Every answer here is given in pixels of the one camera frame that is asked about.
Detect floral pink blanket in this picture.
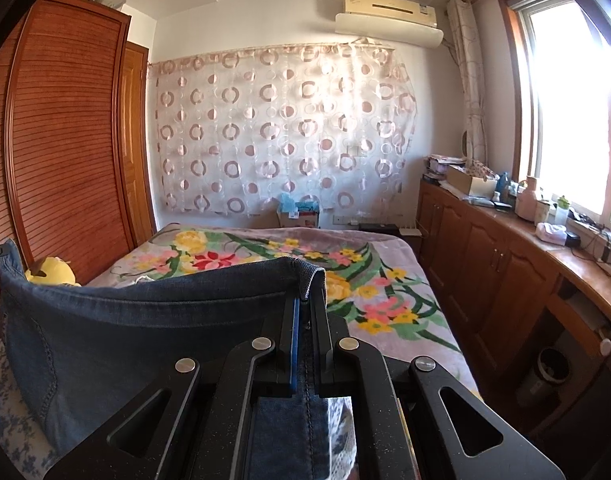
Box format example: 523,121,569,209
83,224,481,480

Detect circle patterned sheer curtain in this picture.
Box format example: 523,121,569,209
146,42,417,216

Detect wooden louvered wardrobe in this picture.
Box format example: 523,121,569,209
0,0,156,356

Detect beige window curtain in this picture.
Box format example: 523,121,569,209
445,0,489,166

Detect yellow plush toy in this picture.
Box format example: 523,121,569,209
24,256,82,288

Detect blue floral bedsheet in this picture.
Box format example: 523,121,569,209
0,345,61,480

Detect blue crumpled bag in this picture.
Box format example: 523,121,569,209
278,192,317,211

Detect open cardboard box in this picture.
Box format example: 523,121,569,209
445,164,499,198

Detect dark trash bin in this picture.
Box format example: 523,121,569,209
515,347,571,408

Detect stack of papers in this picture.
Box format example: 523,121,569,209
421,154,469,183

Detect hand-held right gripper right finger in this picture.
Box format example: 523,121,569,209
310,302,567,480

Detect white folded cloth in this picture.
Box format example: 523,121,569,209
535,222,569,246

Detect pink thermos jug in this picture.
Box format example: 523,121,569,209
515,176,542,221

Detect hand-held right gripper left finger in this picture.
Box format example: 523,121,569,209
46,299,306,480

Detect blue denim pants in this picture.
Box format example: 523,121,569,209
0,255,359,480

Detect cardboard box with red print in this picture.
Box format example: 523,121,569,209
276,201,321,230

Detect window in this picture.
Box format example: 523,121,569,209
503,0,611,241

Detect white air conditioner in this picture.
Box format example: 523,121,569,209
334,0,445,51

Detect wooden cabinet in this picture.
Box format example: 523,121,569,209
415,180,611,461

